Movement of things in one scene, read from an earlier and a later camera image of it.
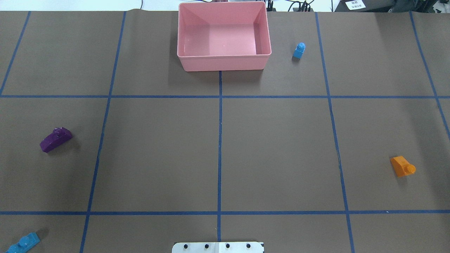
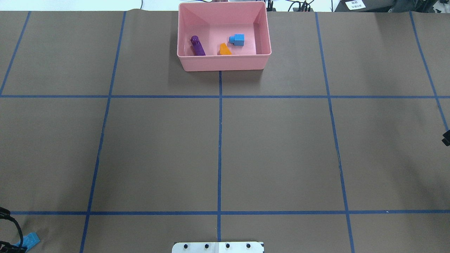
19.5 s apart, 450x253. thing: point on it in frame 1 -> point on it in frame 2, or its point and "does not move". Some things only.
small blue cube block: [298, 51] -> [237, 39]
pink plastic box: [213, 36] does not move
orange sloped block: [402, 167] -> [224, 50]
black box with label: [364, 6] does not move
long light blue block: [25, 243] does not move
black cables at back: [303, 7] does not move
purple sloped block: [59, 135] -> [199, 50]
